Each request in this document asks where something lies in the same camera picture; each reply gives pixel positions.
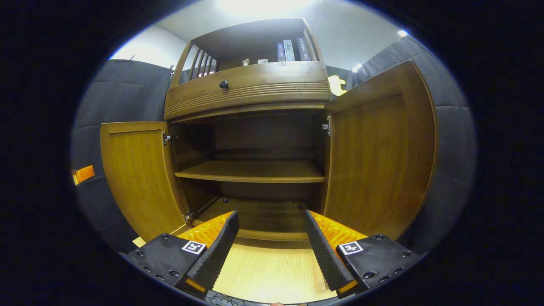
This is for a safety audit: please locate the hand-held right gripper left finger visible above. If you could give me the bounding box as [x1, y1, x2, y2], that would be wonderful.
[125, 210, 239, 298]

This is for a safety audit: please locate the large ceiling light panel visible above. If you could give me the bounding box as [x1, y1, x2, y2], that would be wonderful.
[217, 0, 315, 17]

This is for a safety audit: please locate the wooden inner cabinet shelf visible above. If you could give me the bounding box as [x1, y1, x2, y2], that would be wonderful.
[174, 160, 326, 184]

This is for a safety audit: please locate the wooden cabinet door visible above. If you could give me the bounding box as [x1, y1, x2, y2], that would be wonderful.
[323, 60, 438, 241]
[100, 121, 190, 243]

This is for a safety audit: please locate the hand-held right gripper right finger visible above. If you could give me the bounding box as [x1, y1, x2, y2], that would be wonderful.
[304, 209, 423, 299]

